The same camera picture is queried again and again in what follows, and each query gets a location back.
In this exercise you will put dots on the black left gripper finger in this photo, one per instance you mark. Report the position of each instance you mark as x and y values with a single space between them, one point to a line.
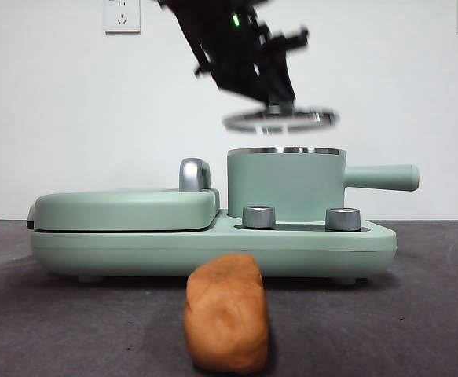
244 88

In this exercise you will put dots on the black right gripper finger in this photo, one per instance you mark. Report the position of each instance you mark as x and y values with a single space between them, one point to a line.
283 84

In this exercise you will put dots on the glass pot lid green knob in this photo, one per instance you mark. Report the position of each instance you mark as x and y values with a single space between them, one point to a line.
311 117

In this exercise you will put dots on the brown potato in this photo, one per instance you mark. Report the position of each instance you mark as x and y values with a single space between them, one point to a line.
224 314

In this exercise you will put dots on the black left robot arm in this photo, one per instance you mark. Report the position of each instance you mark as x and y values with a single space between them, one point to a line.
220 39

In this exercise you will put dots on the silver control knob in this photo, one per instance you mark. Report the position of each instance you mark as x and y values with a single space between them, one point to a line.
342 219
259 217

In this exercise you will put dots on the mint green breakfast maker appliance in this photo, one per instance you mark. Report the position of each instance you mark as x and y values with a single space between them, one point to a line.
213 251

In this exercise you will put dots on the white wall socket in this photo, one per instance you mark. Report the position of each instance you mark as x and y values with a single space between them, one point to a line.
122 15

